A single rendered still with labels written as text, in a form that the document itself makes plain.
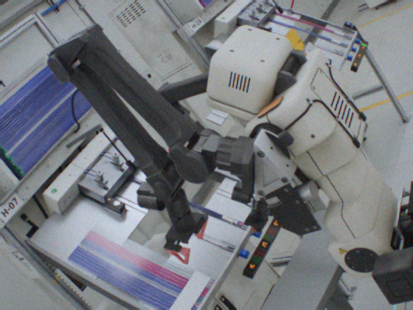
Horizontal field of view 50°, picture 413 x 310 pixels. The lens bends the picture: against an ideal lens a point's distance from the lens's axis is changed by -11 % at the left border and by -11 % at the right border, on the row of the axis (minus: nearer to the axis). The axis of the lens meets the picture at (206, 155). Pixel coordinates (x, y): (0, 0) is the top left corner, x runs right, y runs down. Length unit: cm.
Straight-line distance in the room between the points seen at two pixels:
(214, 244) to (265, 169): 82
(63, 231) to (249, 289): 89
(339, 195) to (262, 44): 42
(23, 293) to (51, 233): 155
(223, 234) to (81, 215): 55
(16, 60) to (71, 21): 65
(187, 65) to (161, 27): 27
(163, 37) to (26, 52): 138
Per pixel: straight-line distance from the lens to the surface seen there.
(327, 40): 291
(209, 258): 175
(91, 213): 191
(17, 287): 338
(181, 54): 279
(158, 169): 113
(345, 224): 124
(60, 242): 185
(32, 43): 386
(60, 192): 190
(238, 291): 219
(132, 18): 287
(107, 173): 195
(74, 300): 195
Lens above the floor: 155
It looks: 17 degrees down
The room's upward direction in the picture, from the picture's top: 39 degrees counter-clockwise
